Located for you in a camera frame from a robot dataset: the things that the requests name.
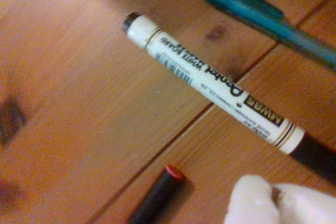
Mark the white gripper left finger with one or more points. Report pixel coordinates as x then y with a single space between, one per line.
249 203

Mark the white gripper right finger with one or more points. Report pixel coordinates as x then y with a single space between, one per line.
307 208

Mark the black pen red ends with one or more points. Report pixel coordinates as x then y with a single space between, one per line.
160 195

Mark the white whiteboard marker black cap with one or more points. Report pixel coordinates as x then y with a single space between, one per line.
210 77

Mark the green mechanical pencil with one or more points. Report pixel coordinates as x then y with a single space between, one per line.
262 16

